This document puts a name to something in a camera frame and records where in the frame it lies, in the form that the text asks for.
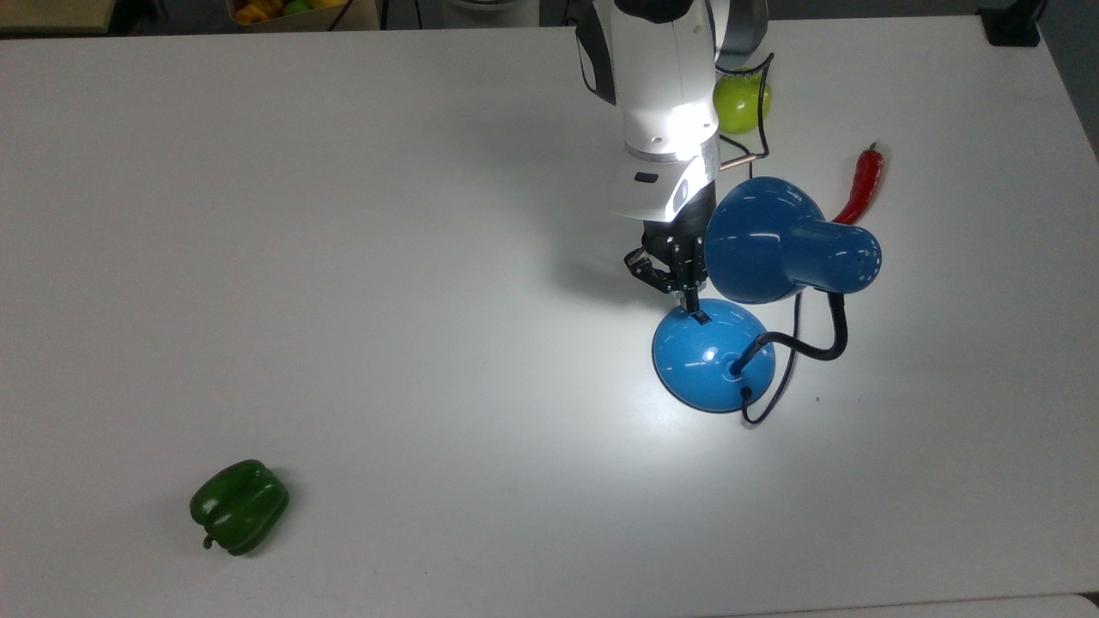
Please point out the small green toy fruit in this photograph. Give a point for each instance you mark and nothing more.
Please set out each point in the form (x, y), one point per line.
(297, 7)

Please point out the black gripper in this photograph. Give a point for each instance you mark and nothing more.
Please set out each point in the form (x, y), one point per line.
(665, 236)

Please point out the green apple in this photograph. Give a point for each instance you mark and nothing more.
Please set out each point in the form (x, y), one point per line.
(738, 110)

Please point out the cardboard box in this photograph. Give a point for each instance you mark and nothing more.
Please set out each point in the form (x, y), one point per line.
(283, 27)

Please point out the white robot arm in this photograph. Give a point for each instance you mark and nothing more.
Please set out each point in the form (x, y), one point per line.
(661, 77)

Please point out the beige side table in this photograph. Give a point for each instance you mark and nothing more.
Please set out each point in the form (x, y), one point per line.
(51, 15)

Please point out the orange yellow toy fruit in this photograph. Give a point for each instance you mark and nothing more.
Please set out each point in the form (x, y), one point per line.
(256, 11)

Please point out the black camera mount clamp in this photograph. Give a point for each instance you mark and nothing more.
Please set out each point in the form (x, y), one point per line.
(1011, 26)

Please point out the red chili pepper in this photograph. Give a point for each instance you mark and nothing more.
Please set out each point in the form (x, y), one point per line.
(867, 180)

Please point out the blue desk lamp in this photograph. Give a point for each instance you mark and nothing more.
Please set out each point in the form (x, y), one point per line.
(773, 249)

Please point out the green bell pepper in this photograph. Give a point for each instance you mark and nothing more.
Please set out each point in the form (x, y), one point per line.
(240, 506)

